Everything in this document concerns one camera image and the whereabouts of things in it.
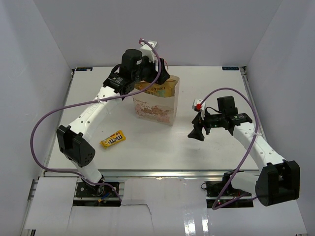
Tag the aluminium table rail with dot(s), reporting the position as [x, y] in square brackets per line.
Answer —
[163, 173]

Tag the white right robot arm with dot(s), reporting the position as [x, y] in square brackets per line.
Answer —
[278, 180]

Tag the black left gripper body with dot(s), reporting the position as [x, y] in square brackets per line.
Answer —
[147, 71]

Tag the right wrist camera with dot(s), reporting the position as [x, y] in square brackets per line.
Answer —
[199, 107]

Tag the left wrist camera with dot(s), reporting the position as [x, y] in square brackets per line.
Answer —
[146, 49]

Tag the beige cream bear paper bag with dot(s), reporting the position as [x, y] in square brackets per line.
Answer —
[156, 109]

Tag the blue label corner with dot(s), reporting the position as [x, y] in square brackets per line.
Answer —
[230, 68]
[84, 69]

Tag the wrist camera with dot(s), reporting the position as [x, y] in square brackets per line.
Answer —
[199, 107]
[146, 49]

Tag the yellow m&m's candy pack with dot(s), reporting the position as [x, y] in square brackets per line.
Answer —
[115, 138]

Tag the yellow kettle chips bag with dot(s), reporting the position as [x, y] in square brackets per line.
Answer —
[165, 90]

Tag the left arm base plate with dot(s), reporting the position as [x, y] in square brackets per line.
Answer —
[95, 196]

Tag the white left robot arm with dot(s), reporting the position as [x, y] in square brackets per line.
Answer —
[74, 140]

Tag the blue label right corner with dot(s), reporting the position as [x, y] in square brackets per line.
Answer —
[230, 68]

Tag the blue label left corner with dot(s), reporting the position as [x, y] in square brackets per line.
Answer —
[84, 69]

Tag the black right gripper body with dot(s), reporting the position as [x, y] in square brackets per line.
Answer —
[212, 121]

